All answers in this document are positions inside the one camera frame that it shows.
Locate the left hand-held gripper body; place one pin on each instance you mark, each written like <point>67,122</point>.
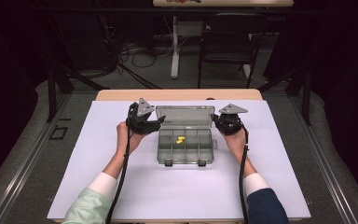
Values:
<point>140,119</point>

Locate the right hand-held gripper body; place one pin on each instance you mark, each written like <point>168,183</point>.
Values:
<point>231,123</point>

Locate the grey transparent compartment box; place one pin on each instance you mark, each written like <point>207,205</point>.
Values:
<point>185,116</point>

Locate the yellow foam earplug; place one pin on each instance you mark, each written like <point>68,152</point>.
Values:
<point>181,138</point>
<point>179,142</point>

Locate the person's right hand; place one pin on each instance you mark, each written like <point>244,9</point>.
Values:
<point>237,144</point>

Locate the person's left hand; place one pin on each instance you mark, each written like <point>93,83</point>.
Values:
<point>126,140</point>

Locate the white table mat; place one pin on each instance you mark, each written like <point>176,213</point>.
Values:
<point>183,193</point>

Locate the black folding chair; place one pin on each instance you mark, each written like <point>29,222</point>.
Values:
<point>227,46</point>

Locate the white metal table leg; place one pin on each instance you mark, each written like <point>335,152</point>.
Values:
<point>175,46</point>

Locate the black metal stand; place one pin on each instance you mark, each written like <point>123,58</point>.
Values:
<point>52,93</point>
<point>306,93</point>

